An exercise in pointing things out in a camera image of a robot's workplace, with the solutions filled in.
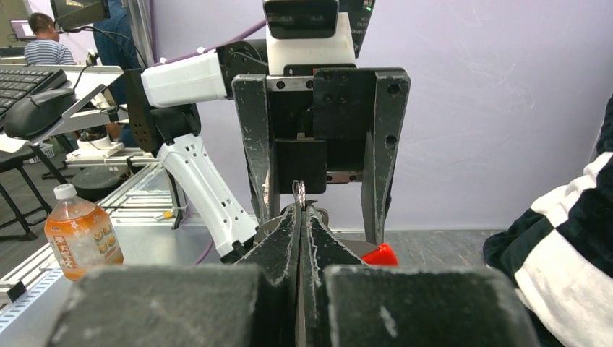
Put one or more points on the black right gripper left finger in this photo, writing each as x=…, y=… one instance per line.
x=251, y=302

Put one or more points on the black computer mouse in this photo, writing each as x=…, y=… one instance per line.
x=34, y=114

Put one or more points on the silver split keyring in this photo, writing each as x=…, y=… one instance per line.
x=299, y=194

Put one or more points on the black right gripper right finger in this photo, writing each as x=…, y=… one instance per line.
x=412, y=306

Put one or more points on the black white checkered cloth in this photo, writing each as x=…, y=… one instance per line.
x=558, y=255

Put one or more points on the orange labelled bottle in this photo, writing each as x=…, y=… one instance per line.
x=80, y=234

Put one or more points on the person in striped shirt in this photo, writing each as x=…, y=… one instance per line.
x=46, y=49

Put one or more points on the black computer keyboard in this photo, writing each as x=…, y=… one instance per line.
x=17, y=82

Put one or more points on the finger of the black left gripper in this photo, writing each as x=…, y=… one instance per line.
x=391, y=88
x=250, y=97

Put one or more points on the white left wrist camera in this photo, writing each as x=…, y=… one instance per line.
x=307, y=33

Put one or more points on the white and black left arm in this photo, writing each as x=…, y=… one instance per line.
x=165, y=122

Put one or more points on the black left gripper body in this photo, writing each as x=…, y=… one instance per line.
x=319, y=123

